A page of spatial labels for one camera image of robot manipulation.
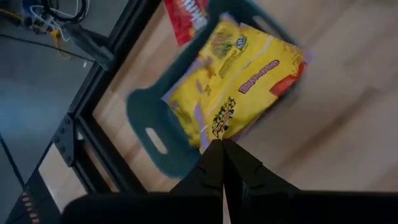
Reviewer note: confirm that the red Skittles packet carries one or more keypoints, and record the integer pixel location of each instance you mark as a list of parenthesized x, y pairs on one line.
[(186, 18)]

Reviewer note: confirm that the black aluminium table frame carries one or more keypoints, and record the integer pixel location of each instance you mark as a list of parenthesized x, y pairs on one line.
[(119, 43)]

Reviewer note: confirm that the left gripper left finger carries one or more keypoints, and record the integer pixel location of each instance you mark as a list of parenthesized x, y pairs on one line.
[(208, 174)]

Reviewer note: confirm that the orange black striped marker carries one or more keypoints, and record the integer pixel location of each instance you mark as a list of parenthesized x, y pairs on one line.
[(29, 207)]

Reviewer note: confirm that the slate grey plastic bin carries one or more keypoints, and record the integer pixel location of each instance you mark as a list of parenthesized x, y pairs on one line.
[(155, 118)]

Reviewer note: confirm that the yellow Sour Patch packet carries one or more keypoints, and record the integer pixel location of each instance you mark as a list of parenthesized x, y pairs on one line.
[(224, 43), (258, 102), (183, 112)]

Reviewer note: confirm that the black frame bracket post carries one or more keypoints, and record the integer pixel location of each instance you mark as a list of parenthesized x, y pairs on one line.
[(90, 43)]

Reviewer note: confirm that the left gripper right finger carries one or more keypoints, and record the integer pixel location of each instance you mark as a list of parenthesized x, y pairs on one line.
[(245, 174)]

